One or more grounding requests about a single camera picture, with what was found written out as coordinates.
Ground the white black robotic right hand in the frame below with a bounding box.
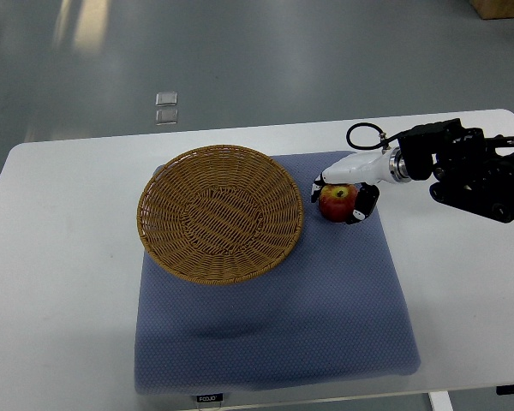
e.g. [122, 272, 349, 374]
[311, 148, 410, 224]

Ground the red apple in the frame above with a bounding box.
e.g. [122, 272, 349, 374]
[319, 184, 358, 223]

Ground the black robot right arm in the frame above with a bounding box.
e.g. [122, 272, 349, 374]
[394, 118, 514, 223]

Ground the brown wicker basket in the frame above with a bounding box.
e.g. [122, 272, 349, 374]
[136, 145, 304, 285]

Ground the blue-grey padded mat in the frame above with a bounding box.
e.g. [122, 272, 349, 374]
[133, 150, 422, 396]

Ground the wooden box corner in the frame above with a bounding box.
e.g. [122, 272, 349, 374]
[470, 0, 514, 20]

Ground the lower floor socket plate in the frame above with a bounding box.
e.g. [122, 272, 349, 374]
[155, 108, 178, 125]

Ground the floor socket plate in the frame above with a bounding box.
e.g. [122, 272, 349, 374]
[155, 108, 178, 125]
[155, 91, 177, 106]

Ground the upper floor socket plate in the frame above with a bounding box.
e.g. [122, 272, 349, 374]
[155, 91, 177, 106]

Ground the white table leg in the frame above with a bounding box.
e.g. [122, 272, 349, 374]
[428, 391, 454, 411]

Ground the black table label tag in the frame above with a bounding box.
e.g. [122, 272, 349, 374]
[195, 393, 224, 403]

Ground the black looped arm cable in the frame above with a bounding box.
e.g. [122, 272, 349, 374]
[345, 122, 402, 152]

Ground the black bracket under table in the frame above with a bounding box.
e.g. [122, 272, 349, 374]
[496, 384, 514, 396]

